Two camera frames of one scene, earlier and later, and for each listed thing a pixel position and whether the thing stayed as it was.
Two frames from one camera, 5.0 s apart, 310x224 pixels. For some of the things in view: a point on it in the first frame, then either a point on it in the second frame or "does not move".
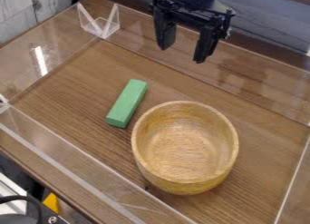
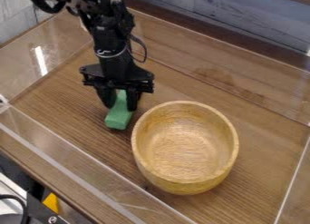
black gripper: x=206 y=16 → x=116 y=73
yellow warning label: x=52 y=202 does not move
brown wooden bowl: x=186 y=145 does not move
